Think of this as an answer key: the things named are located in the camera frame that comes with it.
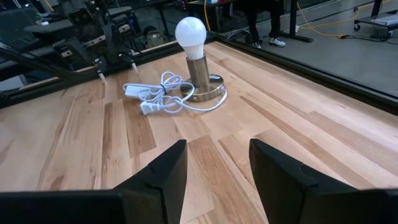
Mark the black aluminium table frame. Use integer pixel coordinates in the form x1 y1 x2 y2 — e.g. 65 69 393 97
0 32 398 116

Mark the white light bulb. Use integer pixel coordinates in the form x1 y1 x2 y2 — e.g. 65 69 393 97
174 16 208 62

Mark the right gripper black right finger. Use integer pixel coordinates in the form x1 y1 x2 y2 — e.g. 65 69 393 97
249 138 361 224

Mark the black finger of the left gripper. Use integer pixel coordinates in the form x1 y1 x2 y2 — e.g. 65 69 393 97
94 57 108 85
119 50 139 74

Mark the yellow floor cord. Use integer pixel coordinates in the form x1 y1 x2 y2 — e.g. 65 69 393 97
295 1 388 40

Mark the black desk leg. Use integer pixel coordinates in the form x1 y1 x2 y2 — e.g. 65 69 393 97
279 0 314 44

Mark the black wheeled cart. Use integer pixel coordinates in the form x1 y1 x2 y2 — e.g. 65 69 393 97
353 0 398 32

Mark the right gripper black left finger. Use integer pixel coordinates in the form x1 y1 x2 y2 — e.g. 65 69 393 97
113 139 188 224

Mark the yellow extension cord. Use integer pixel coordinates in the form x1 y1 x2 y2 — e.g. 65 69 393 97
203 0 213 32

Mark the person's leg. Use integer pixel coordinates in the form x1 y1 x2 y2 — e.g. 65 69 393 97
267 0 283 40
245 6 261 44

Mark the white charging cable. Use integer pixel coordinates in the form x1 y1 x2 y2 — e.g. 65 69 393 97
123 71 228 116

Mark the olive backpack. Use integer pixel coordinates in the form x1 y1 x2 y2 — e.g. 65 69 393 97
143 26 169 49

